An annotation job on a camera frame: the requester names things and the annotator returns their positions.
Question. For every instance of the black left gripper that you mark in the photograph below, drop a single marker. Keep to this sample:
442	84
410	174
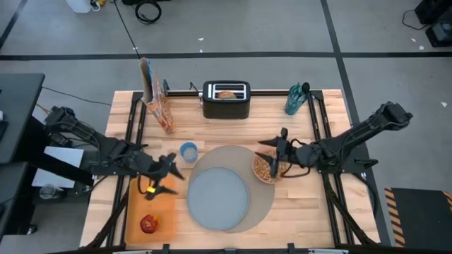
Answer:
160	171

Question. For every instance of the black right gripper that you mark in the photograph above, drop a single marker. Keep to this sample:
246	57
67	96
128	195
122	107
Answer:
287	151

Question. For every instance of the pink plastic bowl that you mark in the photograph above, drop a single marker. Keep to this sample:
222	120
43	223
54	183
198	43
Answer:
255	171

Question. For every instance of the orange Cheerios cereal box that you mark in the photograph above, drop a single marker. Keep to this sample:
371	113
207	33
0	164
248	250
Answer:
157	102

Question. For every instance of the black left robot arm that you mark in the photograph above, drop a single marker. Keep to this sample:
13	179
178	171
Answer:
102	148

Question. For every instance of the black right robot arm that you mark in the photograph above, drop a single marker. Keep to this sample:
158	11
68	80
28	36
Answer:
353	141

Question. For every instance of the brown cereal rings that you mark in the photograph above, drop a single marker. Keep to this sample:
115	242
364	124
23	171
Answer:
263	171

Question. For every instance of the blue plastic cup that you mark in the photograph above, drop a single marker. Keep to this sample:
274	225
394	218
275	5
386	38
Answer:
189	152

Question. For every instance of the red apple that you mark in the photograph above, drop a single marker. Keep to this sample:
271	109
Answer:
149	224

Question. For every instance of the grey round plate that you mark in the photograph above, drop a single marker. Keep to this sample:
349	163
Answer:
218	199

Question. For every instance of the teal water bottle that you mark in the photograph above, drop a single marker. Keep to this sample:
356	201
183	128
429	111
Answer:
293	100

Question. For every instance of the black two-slot toaster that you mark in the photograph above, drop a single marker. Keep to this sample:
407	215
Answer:
226	107

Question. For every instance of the brown toast slice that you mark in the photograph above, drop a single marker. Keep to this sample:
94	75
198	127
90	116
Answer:
226	94

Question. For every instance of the white board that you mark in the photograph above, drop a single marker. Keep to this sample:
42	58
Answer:
60	162

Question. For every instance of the clear plastic cup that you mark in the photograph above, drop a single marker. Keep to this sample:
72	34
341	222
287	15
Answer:
51	192

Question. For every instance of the black mat with yellow stripes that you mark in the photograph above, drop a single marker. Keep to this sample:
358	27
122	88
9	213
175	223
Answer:
422	218

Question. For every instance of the black desk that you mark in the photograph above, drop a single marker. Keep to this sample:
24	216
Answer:
17	113

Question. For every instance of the white container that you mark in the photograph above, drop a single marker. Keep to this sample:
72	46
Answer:
79	5

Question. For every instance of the black equipment box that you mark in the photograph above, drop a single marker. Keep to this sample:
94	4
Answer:
438	21

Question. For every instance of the black aluminium table frame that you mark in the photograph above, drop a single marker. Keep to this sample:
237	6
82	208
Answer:
335	211

